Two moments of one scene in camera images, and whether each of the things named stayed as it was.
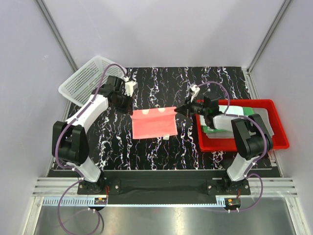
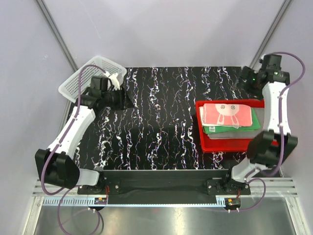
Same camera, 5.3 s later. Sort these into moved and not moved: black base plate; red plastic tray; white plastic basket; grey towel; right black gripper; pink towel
Moved: pink towel; right black gripper
Not moved: red plastic tray; grey towel; black base plate; white plastic basket
